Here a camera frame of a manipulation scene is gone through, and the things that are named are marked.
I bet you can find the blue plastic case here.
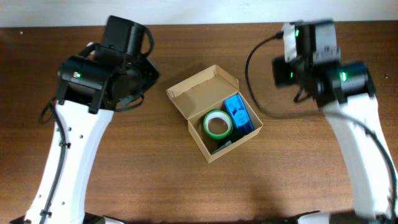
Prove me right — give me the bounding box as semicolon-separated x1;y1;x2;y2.
224;94;254;134

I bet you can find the cardboard box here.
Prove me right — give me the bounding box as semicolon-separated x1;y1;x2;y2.
166;65;263;163

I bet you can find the orange black stapler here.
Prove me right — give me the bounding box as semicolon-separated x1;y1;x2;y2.
211;131;244;155

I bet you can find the green tape roll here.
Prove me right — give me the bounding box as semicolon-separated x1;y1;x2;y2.
203;110;233;140

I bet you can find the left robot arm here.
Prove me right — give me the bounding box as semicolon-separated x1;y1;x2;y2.
16;16;160;223

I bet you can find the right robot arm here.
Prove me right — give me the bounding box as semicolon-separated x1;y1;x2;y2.
272;19;397;223

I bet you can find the right camera black cable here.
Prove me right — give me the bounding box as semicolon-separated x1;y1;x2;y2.
244;32;398;215

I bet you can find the camera black cable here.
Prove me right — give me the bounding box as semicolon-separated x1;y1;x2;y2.
244;32;398;215
39;96;72;224

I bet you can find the left camera black cable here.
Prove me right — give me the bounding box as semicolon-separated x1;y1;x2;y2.
39;96;72;224

